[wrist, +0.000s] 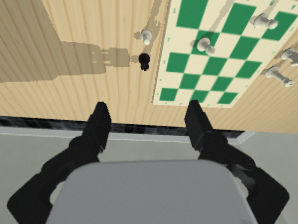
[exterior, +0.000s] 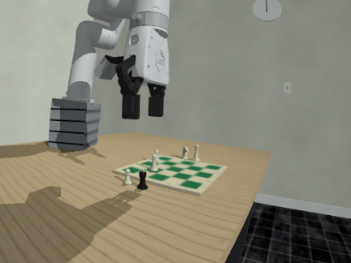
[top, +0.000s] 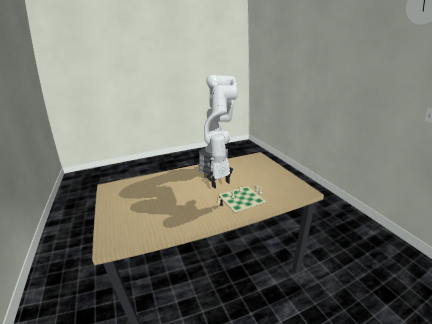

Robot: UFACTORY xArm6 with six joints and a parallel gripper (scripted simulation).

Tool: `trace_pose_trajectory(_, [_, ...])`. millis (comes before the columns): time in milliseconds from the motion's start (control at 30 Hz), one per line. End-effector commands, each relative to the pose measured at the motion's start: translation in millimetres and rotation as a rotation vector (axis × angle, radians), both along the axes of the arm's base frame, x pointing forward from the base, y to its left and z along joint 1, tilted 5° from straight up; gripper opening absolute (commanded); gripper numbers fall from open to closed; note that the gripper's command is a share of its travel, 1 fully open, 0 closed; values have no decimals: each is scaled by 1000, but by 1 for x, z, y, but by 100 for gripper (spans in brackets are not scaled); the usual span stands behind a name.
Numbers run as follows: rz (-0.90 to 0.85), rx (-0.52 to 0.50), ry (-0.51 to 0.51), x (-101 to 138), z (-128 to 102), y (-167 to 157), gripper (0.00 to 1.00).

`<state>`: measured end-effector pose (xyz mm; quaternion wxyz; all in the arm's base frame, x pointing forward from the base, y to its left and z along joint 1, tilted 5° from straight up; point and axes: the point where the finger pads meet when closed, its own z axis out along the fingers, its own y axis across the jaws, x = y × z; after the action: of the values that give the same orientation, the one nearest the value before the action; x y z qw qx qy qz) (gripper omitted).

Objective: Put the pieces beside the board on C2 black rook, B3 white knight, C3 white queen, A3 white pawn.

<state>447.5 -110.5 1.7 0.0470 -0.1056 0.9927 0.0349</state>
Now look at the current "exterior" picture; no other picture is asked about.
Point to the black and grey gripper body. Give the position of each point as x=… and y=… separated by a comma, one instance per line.
x=149, y=44

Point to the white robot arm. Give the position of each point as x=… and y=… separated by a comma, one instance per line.
x=90, y=34

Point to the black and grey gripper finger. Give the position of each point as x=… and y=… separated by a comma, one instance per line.
x=156, y=100
x=131, y=98

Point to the black rook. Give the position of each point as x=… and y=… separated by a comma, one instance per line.
x=142, y=185

